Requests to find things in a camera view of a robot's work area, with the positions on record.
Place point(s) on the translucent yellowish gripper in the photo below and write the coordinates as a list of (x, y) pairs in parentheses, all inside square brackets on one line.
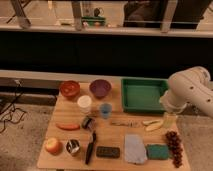
[(169, 120)]

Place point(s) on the yellow banana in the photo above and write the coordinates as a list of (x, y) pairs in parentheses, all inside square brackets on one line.
[(152, 125)]

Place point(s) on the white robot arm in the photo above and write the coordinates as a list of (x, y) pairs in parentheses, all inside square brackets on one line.
[(187, 86)]

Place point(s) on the blue plastic cup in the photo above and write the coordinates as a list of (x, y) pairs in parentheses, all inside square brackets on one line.
[(105, 110)]

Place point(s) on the white plastic cup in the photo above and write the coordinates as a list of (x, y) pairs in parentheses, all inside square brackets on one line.
[(84, 103)]

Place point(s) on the metal measuring cup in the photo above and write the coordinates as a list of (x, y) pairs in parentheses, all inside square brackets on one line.
[(73, 147)]

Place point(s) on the dark red grape bunch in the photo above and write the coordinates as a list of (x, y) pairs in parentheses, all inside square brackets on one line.
[(174, 143)]

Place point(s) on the green scrub sponge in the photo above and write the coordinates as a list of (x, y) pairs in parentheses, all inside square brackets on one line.
[(157, 151)]

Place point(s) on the green plastic tray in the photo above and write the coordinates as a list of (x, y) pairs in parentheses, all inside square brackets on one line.
[(142, 95)]

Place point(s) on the grey blue cloth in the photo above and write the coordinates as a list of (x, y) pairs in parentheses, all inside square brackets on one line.
[(134, 149)]

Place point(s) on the black rectangular sponge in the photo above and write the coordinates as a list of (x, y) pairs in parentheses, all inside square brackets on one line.
[(108, 152)]

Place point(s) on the purple bowl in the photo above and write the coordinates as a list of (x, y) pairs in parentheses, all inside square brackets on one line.
[(100, 88)]

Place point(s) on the small metal can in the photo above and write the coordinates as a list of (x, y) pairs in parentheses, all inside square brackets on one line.
[(88, 123)]

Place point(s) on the wooden cutting board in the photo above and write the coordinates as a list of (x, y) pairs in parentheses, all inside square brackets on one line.
[(67, 111)]

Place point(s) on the red bowl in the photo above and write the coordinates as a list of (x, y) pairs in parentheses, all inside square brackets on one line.
[(69, 89)]

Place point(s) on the orange carrot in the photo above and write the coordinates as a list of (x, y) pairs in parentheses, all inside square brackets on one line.
[(68, 127)]

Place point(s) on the red yellow apple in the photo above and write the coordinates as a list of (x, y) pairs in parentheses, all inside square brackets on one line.
[(53, 146)]

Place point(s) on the black handled knife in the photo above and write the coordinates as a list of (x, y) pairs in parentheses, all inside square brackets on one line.
[(90, 147)]

